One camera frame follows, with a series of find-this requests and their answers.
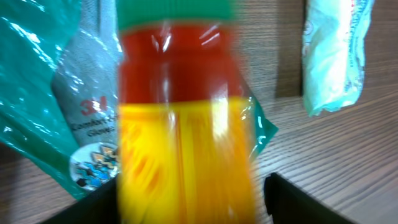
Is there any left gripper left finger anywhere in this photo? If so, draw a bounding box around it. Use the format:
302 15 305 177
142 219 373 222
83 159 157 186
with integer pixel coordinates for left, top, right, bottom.
42 178 120 224

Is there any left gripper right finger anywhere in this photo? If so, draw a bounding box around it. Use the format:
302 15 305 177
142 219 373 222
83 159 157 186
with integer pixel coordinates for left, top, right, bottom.
263 172 353 224

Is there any red yellow sauce bottle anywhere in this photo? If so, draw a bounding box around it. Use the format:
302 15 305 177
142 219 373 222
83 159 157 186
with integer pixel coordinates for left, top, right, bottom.
117 0 256 223

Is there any green 3M gloves packet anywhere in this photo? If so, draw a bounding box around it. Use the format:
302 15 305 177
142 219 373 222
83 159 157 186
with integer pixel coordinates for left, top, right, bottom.
1 0 277 199

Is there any light blue wipes packet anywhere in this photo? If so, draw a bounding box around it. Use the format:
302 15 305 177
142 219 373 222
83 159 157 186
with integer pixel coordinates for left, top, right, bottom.
302 0 374 116

